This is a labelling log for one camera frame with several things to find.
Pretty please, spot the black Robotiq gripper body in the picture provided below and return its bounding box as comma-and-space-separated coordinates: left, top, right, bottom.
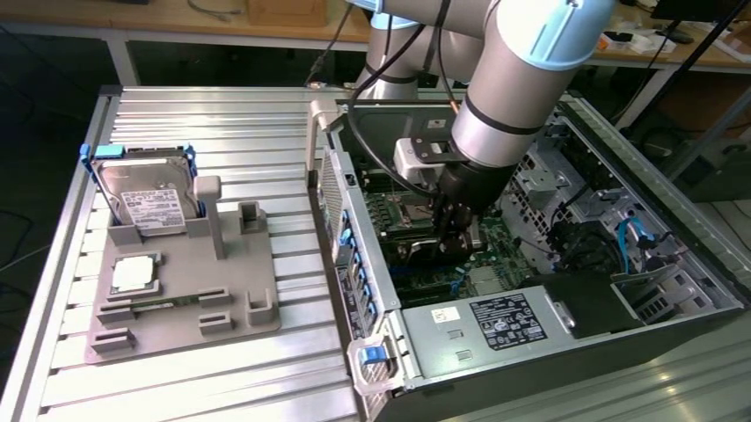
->
435, 158, 519, 217

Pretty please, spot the black graphics card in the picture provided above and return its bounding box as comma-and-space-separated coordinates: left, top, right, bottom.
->
398, 232, 489, 271

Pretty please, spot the CPU socket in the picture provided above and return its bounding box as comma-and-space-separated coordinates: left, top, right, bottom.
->
395, 194, 439, 223

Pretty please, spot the green motherboard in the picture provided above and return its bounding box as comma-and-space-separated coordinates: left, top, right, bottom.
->
356, 168, 561, 309

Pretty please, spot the silver chipset heat sink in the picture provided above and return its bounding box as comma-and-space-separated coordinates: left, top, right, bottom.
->
467, 266, 519, 296

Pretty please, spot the silver perforated drive cage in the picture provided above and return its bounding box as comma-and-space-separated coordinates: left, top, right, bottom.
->
507, 139, 595, 230

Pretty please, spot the grey power supply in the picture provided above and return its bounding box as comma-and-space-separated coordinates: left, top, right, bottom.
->
401, 287, 583, 380

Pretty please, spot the black plastic shroud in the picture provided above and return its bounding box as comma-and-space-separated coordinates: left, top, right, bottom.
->
542, 269, 649, 340

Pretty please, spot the silver disk bay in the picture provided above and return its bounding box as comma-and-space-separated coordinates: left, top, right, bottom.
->
610, 259, 742, 327

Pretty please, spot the black open PC case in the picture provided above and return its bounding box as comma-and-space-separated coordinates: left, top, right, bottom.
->
307, 90, 751, 422

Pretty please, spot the wooden desk with monitor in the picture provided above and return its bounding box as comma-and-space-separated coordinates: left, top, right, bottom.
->
578, 0, 751, 129

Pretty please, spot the grey parts rack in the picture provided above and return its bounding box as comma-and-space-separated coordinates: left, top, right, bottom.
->
83, 174, 284, 367

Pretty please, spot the hard disk with blue carrier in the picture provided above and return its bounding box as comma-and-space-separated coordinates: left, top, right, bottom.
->
78, 142, 204, 239

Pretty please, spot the green RAM stick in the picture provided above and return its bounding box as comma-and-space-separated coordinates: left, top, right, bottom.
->
131, 295, 204, 311

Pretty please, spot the silver CPU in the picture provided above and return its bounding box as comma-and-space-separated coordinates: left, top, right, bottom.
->
111, 258, 160, 294

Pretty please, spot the black monitor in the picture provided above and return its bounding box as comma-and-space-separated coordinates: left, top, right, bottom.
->
649, 0, 751, 44

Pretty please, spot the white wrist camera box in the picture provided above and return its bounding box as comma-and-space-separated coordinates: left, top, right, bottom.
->
394, 137, 457, 186

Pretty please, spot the black camera cable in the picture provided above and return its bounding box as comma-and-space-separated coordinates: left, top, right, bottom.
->
346, 0, 457, 200

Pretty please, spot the blue wire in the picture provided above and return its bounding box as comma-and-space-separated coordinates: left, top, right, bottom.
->
615, 214, 649, 276

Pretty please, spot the small grey corner bracket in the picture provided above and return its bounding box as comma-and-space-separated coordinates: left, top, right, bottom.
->
308, 98, 344, 134

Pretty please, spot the black hanging cable with plug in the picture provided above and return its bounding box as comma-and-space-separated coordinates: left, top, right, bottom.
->
304, 0, 356, 90

